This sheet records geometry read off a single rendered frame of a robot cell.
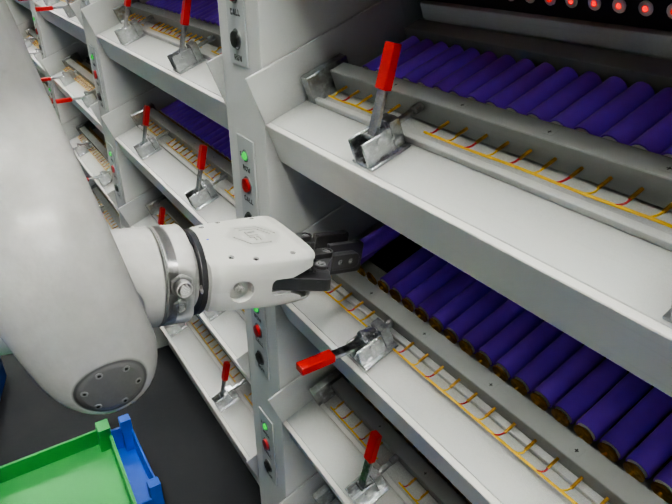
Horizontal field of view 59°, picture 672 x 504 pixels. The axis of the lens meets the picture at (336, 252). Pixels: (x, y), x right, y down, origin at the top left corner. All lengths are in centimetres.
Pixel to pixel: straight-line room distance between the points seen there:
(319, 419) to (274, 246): 33
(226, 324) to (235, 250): 48
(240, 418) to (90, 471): 26
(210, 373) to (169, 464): 19
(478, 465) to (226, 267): 25
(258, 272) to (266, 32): 23
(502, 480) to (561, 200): 22
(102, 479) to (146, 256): 71
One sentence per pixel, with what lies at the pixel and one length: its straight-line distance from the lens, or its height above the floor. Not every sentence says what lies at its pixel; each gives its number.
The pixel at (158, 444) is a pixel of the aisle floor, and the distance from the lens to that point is 130.
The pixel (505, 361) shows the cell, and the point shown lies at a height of 59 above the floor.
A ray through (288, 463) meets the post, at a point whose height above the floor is 26.
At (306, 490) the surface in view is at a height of 19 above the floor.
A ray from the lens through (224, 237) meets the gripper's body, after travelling 53.
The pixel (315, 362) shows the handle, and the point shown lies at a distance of 54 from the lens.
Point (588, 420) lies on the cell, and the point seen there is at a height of 59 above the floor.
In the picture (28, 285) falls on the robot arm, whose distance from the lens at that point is 37.
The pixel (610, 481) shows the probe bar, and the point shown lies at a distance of 46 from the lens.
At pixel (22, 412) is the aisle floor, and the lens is 147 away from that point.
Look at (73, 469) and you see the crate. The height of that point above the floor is 11.
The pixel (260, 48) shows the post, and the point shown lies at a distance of 59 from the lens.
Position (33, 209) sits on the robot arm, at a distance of 37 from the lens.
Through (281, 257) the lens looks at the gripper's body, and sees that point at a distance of 50.
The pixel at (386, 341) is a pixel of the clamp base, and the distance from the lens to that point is 57.
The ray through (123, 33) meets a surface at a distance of 110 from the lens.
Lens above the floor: 90
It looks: 28 degrees down
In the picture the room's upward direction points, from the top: straight up
